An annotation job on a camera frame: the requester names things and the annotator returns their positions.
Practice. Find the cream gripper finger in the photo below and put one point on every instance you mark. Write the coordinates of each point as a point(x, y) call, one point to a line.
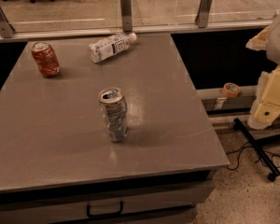
point(259, 41)
point(266, 107)

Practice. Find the silver blue redbull can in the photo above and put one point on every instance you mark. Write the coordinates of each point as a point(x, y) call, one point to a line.
point(114, 110)

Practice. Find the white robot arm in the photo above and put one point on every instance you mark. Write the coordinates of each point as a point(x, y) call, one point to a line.
point(273, 45)

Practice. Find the clear plastic water bottle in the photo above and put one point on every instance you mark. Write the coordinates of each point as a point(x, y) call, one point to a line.
point(110, 46)

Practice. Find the red soda can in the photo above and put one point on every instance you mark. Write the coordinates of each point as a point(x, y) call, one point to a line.
point(46, 59)

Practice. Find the black stand leg with wheel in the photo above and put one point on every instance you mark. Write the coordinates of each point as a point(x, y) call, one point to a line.
point(274, 173)

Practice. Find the grey drawer front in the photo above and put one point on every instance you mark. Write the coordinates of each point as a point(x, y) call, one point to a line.
point(165, 204)

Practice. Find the right metal glass bracket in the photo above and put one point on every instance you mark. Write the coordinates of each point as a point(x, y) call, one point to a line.
point(203, 13)

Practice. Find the metal glass bracket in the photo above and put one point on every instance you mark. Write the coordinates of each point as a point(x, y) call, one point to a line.
point(6, 29)
point(126, 15)
point(203, 13)

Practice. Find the middle metal glass bracket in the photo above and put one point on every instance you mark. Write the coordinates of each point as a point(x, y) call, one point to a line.
point(126, 15)

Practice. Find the black drawer handle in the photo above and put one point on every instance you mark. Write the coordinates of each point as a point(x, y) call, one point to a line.
point(104, 209)

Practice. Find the left metal glass bracket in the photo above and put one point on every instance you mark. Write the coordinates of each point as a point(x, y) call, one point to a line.
point(6, 29)

